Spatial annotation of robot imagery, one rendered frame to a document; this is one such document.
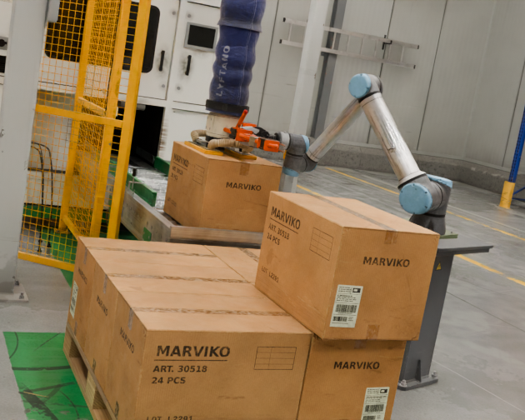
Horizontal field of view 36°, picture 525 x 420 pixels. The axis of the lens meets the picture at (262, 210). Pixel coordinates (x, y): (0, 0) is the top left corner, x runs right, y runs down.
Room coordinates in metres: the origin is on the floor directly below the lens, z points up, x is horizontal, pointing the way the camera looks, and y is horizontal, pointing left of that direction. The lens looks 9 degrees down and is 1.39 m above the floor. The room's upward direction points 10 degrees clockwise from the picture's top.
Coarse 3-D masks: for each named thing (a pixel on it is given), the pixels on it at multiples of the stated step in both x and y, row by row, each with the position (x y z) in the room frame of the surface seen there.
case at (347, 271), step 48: (288, 192) 3.21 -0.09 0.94; (288, 240) 2.98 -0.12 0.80; (336, 240) 2.67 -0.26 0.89; (384, 240) 2.72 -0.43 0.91; (432, 240) 2.80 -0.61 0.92; (288, 288) 2.92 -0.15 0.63; (336, 288) 2.65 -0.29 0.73; (384, 288) 2.74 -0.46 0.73; (336, 336) 2.67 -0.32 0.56; (384, 336) 2.75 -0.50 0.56
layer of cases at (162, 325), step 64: (128, 256) 3.33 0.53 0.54; (192, 256) 3.53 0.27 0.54; (256, 256) 3.74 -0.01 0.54; (128, 320) 2.65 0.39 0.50; (192, 320) 2.62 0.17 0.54; (256, 320) 2.74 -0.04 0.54; (128, 384) 2.55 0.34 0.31; (192, 384) 2.53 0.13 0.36; (256, 384) 2.63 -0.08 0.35; (320, 384) 2.73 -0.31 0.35; (384, 384) 2.84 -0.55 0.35
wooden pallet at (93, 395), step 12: (72, 336) 3.38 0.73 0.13; (72, 348) 3.41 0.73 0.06; (72, 360) 3.38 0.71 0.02; (84, 360) 3.14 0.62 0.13; (84, 372) 3.27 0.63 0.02; (84, 384) 3.15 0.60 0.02; (96, 384) 2.92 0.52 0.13; (84, 396) 3.06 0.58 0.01; (96, 396) 2.93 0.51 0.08; (96, 408) 2.94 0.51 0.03; (108, 408) 2.72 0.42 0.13
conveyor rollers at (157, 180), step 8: (128, 168) 5.92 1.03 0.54; (136, 176) 5.59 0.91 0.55; (144, 176) 5.69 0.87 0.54; (152, 176) 5.73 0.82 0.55; (160, 176) 5.76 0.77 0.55; (152, 184) 5.36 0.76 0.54; (160, 184) 5.39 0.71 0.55; (160, 192) 5.10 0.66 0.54; (160, 200) 4.82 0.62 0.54; (160, 208) 4.54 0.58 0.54; (168, 216) 4.38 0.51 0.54; (176, 224) 4.14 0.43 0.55
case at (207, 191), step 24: (192, 168) 4.11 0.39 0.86; (216, 168) 3.93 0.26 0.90; (240, 168) 3.99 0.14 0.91; (264, 168) 4.04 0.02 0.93; (168, 192) 4.41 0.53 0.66; (192, 192) 4.06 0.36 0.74; (216, 192) 3.94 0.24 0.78; (240, 192) 3.99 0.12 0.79; (264, 192) 4.05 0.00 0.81; (192, 216) 4.01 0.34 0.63; (216, 216) 3.95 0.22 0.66; (240, 216) 4.00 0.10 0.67; (264, 216) 4.06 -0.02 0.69
